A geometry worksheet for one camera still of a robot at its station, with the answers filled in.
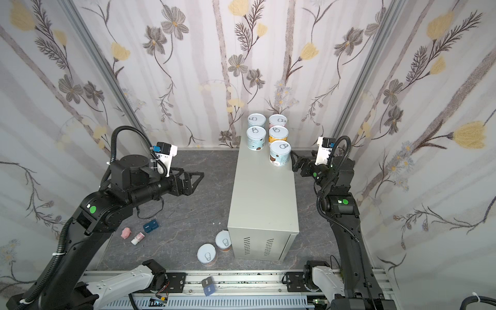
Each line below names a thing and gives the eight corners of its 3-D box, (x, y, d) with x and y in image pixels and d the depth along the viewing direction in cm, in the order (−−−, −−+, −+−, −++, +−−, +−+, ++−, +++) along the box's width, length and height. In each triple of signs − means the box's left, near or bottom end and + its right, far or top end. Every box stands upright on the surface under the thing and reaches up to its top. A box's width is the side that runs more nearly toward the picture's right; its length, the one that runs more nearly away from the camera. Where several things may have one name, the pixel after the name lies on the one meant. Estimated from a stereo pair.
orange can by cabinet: (216, 252, 84) (214, 247, 78) (218, 235, 88) (216, 230, 83) (230, 252, 84) (229, 247, 78) (232, 235, 88) (230, 230, 83)
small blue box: (147, 233, 89) (144, 231, 87) (145, 227, 91) (142, 224, 89) (159, 227, 91) (156, 224, 89) (157, 221, 93) (155, 218, 91)
